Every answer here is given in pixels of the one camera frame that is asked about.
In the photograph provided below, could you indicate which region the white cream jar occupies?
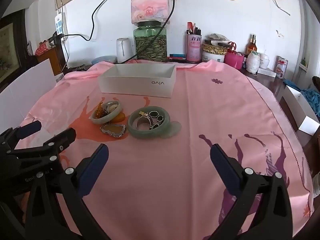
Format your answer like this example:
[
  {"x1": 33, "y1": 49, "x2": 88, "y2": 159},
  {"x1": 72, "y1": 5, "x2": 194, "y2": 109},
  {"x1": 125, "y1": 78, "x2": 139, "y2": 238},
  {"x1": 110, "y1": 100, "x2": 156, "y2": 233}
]
[{"x1": 259, "y1": 53, "x2": 270, "y2": 69}]

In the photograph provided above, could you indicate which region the green glass jar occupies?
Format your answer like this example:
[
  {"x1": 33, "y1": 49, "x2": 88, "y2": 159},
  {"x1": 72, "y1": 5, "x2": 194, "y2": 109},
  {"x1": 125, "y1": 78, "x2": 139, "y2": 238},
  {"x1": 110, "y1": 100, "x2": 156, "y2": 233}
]
[{"x1": 133, "y1": 21, "x2": 168, "y2": 62}]

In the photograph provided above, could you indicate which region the white power strip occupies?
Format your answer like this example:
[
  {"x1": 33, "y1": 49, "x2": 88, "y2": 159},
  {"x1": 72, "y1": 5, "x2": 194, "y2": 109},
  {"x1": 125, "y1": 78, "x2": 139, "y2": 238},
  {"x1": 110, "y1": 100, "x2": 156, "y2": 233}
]
[{"x1": 54, "y1": 12, "x2": 66, "y2": 36}]

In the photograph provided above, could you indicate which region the yellow patterned tin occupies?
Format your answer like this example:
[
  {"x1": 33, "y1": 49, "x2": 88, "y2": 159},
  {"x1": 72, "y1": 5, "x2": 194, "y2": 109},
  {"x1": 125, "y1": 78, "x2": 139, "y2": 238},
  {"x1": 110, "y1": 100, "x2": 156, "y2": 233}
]
[{"x1": 202, "y1": 42, "x2": 228, "y2": 55}]

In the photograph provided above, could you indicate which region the white board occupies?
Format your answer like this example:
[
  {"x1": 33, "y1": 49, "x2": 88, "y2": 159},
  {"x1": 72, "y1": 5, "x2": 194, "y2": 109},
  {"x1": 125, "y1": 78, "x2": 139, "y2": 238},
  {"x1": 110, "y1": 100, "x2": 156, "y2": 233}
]
[{"x1": 0, "y1": 58, "x2": 57, "y2": 130}]

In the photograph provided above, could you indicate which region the flat white packet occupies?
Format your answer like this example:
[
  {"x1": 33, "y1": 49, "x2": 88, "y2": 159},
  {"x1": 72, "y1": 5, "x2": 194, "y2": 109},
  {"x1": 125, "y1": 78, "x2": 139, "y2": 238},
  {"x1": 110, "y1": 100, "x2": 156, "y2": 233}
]
[{"x1": 257, "y1": 67, "x2": 277, "y2": 78}]

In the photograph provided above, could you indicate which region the pink printed cloth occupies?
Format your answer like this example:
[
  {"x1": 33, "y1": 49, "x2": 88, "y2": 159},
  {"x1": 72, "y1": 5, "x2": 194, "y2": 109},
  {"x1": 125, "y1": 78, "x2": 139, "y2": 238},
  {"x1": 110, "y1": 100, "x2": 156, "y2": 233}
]
[{"x1": 16, "y1": 59, "x2": 314, "y2": 240}]

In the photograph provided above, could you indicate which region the pink pen holder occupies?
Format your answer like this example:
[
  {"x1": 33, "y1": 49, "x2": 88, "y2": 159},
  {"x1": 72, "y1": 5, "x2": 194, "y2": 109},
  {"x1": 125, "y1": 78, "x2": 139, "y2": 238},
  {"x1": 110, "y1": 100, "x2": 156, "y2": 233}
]
[{"x1": 186, "y1": 34, "x2": 202, "y2": 63}]

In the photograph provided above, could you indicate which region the blue cloth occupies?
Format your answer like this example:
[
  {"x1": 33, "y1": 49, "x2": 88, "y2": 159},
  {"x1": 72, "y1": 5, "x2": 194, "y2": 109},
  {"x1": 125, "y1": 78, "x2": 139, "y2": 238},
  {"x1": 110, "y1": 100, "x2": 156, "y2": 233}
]
[{"x1": 284, "y1": 79, "x2": 320, "y2": 118}]

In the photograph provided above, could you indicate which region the brown wooden box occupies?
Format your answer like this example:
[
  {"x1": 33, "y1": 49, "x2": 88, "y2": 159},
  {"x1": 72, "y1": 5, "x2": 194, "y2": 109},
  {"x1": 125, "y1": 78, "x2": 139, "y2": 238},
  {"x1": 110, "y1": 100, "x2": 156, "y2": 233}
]
[{"x1": 37, "y1": 46, "x2": 65, "y2": 75}]

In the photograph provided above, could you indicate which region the white plastic tub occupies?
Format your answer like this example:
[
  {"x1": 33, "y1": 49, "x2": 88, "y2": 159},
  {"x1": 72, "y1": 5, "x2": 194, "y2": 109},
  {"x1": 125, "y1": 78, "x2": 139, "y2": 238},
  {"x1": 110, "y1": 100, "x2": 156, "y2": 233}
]
[{"x1": 201, "y1": 51, "x2": 225, "y2": 63}]

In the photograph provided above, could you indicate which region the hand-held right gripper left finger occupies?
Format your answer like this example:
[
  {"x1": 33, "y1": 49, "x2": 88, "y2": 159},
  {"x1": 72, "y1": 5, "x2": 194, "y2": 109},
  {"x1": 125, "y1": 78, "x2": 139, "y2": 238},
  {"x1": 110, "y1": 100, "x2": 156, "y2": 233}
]
[{"x1": 25, "y1": 144, "x2": 110, "y2": 240}]

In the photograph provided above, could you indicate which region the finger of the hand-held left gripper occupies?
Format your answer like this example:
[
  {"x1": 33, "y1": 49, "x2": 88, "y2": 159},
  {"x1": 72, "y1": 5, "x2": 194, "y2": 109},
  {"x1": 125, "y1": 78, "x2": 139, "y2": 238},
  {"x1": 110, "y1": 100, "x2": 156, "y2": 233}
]
[
  {"x1": 7, "y1": 127, "x2": 77, "y2": 167},
  {"x1": 0, "y1": 120, "x2": 42, "y2": 153}
]

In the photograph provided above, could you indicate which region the thick black cable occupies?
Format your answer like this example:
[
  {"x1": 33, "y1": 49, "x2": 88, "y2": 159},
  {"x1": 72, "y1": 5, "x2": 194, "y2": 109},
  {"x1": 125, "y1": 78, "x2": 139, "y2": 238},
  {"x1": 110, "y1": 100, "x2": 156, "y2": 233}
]
[{"x1": 122, "y1": 0, "x2": 175, "y2": 64}]

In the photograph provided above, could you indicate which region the wide silver ring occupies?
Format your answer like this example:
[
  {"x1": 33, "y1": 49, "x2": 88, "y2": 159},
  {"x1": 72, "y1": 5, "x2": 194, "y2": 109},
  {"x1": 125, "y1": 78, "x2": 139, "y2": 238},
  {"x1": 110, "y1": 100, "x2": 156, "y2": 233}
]
[{"x1": 136, "y1": 116, "x2": 153, "y2": 130}]

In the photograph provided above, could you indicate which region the thin black cable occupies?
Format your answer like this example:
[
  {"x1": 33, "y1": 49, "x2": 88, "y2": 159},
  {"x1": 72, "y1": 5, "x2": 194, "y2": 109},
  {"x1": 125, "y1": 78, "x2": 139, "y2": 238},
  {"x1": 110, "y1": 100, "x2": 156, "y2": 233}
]
[{"x1": 54, "y1": 0, "x2": 110, "y2": 42}]

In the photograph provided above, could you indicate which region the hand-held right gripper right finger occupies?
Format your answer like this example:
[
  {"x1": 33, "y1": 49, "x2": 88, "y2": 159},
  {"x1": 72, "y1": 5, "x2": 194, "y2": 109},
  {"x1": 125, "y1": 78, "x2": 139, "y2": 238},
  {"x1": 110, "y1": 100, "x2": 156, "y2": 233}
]
[{"x1": 210, "y1": 144, "x2": 293, "y2": 240}]

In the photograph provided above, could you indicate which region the black power adapter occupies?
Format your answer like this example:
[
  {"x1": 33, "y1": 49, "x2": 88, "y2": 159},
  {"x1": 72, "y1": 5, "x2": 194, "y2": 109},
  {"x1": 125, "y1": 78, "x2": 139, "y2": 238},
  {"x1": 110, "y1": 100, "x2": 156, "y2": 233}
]
[{"x1": 49, "y1": 31, "x2": 64, "y2": 44}]

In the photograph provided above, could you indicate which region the red labelled can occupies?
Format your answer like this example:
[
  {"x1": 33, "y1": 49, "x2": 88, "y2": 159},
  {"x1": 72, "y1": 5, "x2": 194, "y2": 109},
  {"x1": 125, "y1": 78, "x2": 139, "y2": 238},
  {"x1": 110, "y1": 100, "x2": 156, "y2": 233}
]
[{"x1": 276, "y1": 56, "x2": 289, "y2": 80}]

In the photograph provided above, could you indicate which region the pale jade bangle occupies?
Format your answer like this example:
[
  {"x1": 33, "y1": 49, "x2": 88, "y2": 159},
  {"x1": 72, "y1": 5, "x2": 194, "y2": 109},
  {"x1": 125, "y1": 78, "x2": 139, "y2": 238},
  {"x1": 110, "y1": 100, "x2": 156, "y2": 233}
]
[{"x1": 90, "y1": 100, "x2": 124, "y2": 125}]

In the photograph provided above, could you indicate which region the white cardboard box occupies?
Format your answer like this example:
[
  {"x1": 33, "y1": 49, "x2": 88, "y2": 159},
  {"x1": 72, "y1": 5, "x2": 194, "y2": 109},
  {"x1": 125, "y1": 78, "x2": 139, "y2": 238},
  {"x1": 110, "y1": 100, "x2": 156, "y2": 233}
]
[{"x1": 97, "y1": 63, "x2": 177, "y2": 98}]

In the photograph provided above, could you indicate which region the white mesh bag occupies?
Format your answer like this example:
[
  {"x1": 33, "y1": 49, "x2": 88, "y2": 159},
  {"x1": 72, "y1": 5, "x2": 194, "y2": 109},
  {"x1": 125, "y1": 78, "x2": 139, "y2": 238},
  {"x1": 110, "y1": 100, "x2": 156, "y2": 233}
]
[{"x1": 246, "y1": 51, "x2": 261, "y2": 74}]

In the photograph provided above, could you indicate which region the white mug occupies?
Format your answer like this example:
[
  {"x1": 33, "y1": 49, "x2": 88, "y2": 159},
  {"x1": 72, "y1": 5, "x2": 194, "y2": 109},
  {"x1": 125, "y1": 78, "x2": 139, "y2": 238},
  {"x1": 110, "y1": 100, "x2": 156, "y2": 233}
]
[{"x1": 116, "y1": 37, "x2": 133, "y2": 64}]

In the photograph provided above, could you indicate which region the blue plastic container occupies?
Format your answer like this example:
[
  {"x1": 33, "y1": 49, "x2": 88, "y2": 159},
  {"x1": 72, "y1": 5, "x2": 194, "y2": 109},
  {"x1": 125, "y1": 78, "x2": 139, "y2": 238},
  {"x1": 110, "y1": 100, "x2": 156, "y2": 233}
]
[{"x1": 92, "y1": 55, "x2": 117, "y2": 65}]

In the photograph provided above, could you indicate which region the red patterned cloth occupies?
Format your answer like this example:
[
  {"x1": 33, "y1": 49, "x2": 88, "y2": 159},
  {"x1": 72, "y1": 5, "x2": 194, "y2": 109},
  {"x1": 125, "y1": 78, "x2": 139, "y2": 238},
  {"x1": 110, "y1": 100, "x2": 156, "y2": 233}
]
[{"x1": 35, "y1": 40, "x2": 54, "y2": 56}]

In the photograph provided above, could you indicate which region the brown glass bottle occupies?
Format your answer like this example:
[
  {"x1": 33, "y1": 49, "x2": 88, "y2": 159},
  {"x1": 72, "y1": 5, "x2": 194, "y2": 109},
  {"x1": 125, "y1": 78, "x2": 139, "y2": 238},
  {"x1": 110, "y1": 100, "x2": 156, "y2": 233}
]
[{"x1": 245, "y1": 34, "x2": 258, "y2": 55}]

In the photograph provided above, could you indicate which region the framed picture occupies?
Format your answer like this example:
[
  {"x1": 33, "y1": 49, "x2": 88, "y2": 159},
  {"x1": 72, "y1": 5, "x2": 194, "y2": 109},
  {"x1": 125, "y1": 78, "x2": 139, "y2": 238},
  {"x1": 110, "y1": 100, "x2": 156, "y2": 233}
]
[{"x1": 0, "y1": 21, "x2": 27, "y2": 85}]

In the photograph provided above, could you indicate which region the pale jade pendant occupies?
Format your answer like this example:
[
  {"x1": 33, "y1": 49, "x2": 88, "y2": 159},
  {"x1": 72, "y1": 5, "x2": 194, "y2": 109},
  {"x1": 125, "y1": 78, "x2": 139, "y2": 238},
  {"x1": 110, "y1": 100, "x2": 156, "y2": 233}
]
[{"x1": 162, "y1": 121, "x2": 182, "y2": 138}]

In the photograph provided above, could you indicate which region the pink tissue pack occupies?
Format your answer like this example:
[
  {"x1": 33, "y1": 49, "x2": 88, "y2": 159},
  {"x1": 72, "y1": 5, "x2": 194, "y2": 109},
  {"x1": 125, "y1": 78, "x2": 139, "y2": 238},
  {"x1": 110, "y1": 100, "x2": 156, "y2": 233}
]
[{"x1": 130, "y1": 0, "x2": 171, "y2": 25}]

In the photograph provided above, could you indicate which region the amber pendant with silver frame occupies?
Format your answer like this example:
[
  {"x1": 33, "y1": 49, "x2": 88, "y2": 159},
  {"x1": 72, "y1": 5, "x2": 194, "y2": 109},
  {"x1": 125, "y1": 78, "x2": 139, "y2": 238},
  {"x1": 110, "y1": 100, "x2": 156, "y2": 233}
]
[{"x1": 100, "y1": 122, "x2": 128, "y2": 138}]

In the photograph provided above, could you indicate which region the white carton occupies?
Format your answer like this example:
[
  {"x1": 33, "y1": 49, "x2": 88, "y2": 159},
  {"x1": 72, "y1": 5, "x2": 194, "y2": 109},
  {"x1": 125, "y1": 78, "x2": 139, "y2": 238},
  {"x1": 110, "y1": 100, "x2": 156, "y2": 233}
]
[{"x1": 281, "y1": 85, "x2": 320, "y2": 135}]

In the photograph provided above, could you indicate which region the gold amber charm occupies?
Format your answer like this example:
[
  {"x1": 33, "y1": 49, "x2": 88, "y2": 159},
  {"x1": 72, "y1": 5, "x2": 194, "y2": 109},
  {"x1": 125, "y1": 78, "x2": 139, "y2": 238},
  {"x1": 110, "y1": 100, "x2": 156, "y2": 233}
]
[{"x1": 94, "y1": 102, "x2": 105, "y2": 118}]

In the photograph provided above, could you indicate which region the green jade bangle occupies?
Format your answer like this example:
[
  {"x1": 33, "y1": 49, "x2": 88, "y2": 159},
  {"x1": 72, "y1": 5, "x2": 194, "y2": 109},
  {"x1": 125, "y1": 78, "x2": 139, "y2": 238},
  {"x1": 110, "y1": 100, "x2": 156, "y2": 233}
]
[{"x1": 127, "y1": 106, "x2": 171, "y2": 139}]

